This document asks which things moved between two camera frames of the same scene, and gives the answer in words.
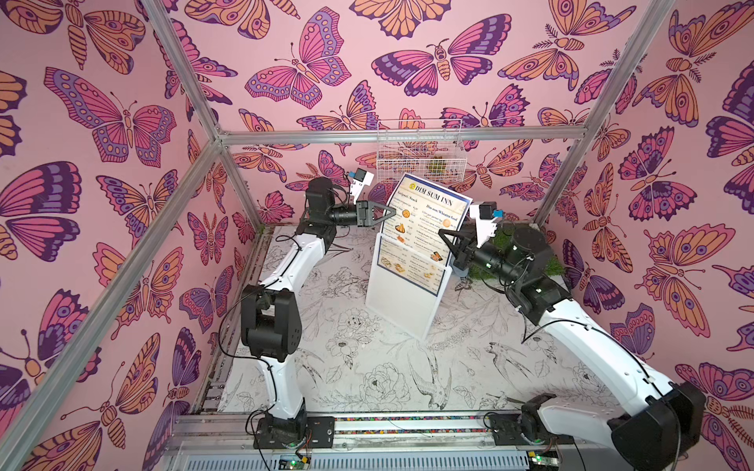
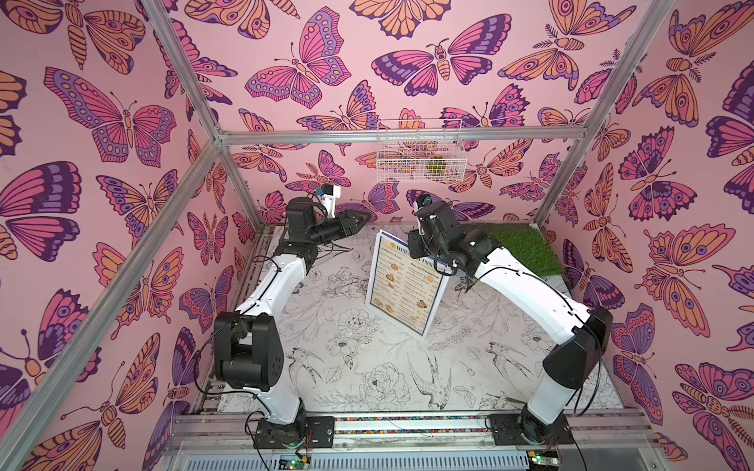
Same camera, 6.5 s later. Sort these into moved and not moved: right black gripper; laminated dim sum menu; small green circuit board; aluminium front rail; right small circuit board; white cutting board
Moved: right black gripper; laminated dim sum menu
Not moved: right small circuit board; small green circuit board; white cutting board; aluminium front rail
